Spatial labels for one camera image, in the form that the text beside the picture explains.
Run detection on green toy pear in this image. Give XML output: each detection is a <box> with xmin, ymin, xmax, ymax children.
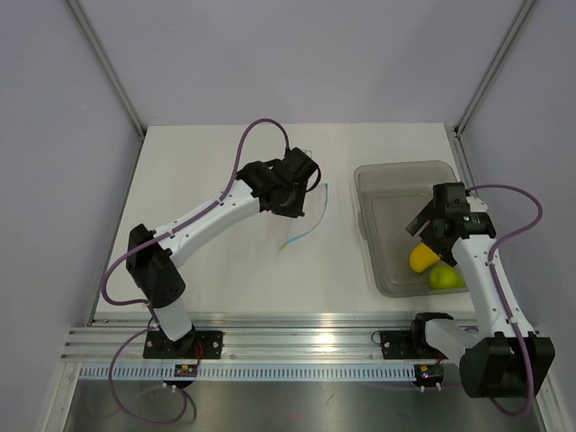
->
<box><xmin>428</xmin><ymin>265</ymin><xmax>465</xmax><ymax>290</ymax></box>

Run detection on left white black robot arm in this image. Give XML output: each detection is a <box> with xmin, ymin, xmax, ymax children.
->
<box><xmin>126</xmin><ymin>148</ymin><xmax>321</xmax><ymax>359</ymax></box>

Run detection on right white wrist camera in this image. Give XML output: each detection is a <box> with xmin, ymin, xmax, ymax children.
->
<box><xmin>466</xmin><ymin>195</ymin><xmax>488</xmax><ymax>213</ymax></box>

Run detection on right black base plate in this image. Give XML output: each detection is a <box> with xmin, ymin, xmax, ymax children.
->
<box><xmin>377</xmin><ymin>330</ymin><xmax>440</xmax><ymax>361</ymax></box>

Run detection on right small circuit board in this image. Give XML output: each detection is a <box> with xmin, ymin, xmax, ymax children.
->
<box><xmin>416</xmin><ymin>364</ymin><xmax>445</xmax><ymax>382</ymax></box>

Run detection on white slotted cable duct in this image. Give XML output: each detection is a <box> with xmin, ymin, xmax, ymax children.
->
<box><xmin>79</xmin><ymin>363</ymin><xmax>416</xmax><ymax>383</ymax></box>

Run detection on clear zip top bag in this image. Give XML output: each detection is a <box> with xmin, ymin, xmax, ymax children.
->
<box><xmin>279</xmin><ymin>183</ymin><xmax>329</xmax><ymax>251</ymax></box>

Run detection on left small circuit board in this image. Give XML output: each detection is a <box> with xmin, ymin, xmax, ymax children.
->
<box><xmin>174</xmin><ymin>364</ymin><xmax>198</xmax><ymax>378</ymax></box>

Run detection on small circuit board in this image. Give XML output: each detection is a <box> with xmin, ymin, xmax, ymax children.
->
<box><xmin>416</xmin><ymin>364</ymin><xmax>445</xmax><ymax>382</ymax></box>
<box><xmin>174</xmin><ymin>364</ymin><xmax>198</xmax><ymax>378</ymax></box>

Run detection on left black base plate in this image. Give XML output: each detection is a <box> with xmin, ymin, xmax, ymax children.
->
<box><xmin>143</xmin><ymin>330</ymin><xmax>224</xmax><ymax>360</ymax></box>

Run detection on yellow toy lemon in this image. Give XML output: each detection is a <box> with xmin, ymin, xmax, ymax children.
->
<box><xmin>409</xmin><ymin>243</ymin><xmax>440</xmax><ymax>274</ymax></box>

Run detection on left aluminium frame post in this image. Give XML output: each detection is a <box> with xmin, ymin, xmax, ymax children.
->
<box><xmin>63</xmin><ymin>0</ymin><xmax>148</xmax><ymax>142</ymax></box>

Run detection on aluminium frame post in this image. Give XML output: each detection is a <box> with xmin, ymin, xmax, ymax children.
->
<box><xmin>454</xmin><ymin>0</ymin><xmax>539</xmax><ymax>139</ymax></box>
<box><xmin>63</xmin><ymin>0</ymin><xmax>148</xmax><ymax>142</ymax></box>

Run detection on grey translucent plastic bin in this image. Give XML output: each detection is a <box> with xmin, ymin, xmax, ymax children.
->
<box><xmin>354</xmin><ymin>160</ymin><xmax>466</xmax><ymax>298</ymax></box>

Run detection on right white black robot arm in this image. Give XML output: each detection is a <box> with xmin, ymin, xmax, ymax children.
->
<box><xmin>406</xmin><ymin>182</ymin><xmax>555</xmax><ymax>402</ymax></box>

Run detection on right aluminium frame post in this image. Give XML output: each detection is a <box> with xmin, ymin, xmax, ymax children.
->
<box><xmin>454</xmin><ymin>0</ymin><xmax>539</xmax><ymax>139</ymax></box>

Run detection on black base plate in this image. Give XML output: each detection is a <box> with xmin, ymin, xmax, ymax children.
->
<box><xmin>377</xmin><ymin>330</ymin><xmax>440</xmax><ymax>361</ymax></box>
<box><xmin>143</xmin><ymin>330</ymin><xmax>224</xmax><ymax>360</ymax></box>

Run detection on aluminium rail profile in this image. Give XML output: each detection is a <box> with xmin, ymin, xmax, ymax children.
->
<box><xmin>60</xmin><ymin>312</ymin><xmax>415</xmax><ymax>364</ymax></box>

